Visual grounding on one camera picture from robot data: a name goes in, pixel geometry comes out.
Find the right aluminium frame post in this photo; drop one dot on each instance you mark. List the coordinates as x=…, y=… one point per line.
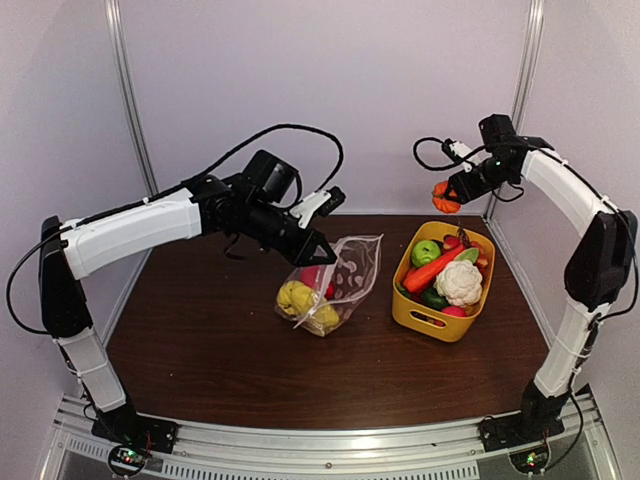
x=529, y=59

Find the orange toy pumpkin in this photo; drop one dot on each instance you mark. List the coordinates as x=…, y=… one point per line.
x=444, y=199

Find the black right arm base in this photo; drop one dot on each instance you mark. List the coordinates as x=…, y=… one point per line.
x=539, y=417

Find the aluminium frame post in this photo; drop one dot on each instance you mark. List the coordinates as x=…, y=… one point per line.
x=529, y=59
x=118, y=41

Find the green toy avocado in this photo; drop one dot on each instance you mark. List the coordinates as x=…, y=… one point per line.
x=432, y=299

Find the green toy apple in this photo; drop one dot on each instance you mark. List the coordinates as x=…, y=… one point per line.
x=425, y=252

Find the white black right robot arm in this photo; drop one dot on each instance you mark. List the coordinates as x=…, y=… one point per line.
x=601, y=263

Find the red toy apple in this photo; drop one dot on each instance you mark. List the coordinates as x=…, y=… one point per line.
x=454, y=311

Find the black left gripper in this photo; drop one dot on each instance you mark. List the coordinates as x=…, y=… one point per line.
x=301, y=253

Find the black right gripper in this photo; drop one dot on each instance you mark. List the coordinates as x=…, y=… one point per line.
x=466, y=189

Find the yellow toy bell pepper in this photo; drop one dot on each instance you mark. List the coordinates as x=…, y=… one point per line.
x=295, y=298

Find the orange toy carrot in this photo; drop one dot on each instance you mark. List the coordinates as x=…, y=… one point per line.
x=421, y=278

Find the clear zip top bag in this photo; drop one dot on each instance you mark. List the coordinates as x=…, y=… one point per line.
x=321, y=298

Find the red toy bell pepper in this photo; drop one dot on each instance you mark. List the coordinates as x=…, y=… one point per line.
x=311, y=277

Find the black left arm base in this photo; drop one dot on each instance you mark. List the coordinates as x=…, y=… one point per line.
x=143, y=433

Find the left aluminium frame post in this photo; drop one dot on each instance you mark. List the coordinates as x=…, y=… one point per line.
x=118, y=41

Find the red toy lychee bunch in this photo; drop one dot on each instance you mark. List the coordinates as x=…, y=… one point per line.
x=470, y=250

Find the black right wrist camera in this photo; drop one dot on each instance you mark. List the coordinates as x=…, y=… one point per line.
x=459, y=154

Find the white toy cauliflower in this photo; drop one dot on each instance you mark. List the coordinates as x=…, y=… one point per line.
x=460, y=283

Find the aluminium front rail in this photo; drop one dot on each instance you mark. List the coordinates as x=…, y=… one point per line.
x=449, y=450

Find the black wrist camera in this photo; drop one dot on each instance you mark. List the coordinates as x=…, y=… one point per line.
x=318, y=203
x=459, y=154

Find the yellow toy apple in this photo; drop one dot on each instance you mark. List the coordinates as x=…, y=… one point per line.
x=322, y=321

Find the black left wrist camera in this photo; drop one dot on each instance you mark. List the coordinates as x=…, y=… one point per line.
x=318, y=203

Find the yellow plastic basket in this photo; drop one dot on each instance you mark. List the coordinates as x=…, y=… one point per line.
x=408, y=309

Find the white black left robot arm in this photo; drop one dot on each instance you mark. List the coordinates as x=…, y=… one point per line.
x=73, y=250

